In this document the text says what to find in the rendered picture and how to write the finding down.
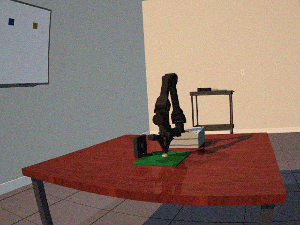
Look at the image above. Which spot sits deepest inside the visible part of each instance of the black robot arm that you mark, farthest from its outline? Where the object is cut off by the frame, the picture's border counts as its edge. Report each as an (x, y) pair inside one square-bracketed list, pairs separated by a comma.
[(163, 105)]

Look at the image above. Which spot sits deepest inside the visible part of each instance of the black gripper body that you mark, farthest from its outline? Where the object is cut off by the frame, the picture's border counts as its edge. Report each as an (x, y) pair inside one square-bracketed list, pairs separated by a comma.
[(154, 137)]

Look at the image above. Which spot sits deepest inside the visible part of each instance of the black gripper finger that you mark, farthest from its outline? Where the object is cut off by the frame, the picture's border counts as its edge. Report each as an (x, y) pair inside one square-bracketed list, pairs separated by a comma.
[(162, 144), (167, 142)]

